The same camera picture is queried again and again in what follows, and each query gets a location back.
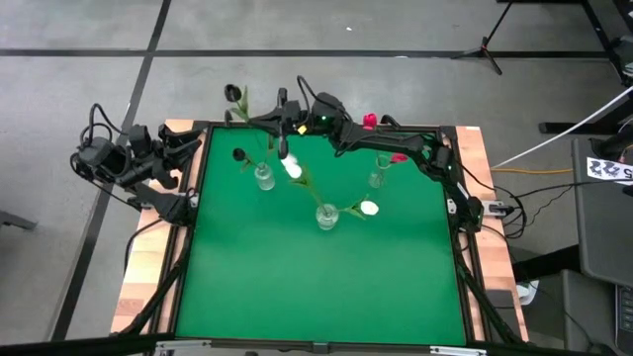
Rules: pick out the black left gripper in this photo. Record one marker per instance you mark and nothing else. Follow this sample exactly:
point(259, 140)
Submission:
point(143, 155)

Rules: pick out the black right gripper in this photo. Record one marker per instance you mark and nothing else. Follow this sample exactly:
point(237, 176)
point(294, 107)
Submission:
point(293, 117)

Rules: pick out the black artificial tulip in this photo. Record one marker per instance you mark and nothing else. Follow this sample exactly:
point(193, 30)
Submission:
point(239, 154)
point(232, 92)

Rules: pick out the red artificial tulip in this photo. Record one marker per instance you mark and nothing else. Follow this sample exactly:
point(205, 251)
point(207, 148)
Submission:
point(369, 120)
point(399, 158)

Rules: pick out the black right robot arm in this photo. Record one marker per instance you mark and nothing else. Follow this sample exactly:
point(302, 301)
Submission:
point(386, 143)

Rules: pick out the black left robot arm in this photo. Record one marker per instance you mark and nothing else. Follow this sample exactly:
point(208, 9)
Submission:
point(99, 155)

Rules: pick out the ribbed glass vase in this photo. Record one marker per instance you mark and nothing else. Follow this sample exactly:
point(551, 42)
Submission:
point(264, 177)

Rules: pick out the diamond-cut glass vase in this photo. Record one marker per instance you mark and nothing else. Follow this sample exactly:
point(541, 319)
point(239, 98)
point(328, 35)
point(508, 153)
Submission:
point(327, 216)

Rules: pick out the smooth slim glass vase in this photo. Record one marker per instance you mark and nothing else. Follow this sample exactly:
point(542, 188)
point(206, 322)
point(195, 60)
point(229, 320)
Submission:
point(377, 175)

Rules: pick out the black diagonal strut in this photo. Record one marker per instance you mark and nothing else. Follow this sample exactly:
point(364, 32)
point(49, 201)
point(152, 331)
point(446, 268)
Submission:
point(487, 306)
point(158, 294)

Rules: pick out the green table mat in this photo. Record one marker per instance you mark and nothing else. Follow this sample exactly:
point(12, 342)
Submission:
point(321, 296)

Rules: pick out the grey stand foot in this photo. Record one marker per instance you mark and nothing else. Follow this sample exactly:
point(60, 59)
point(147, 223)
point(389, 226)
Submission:
point(15, 221)

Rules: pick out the black tripod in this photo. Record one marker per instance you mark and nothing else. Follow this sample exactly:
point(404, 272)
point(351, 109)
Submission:
point(484, 49)

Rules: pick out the white number label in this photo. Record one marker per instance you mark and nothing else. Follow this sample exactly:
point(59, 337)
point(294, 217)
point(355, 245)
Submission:
point(605, 169)

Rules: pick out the black keyboard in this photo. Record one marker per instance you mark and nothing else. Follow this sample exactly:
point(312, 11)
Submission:
point(625, 316)

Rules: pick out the black table frame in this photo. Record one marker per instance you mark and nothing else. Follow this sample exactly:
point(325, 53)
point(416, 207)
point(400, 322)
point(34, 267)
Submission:
point(425, 128)

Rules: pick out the silver metal bracket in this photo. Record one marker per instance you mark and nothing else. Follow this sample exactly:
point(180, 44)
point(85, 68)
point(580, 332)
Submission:
point(183, 344)
point(457, 351)

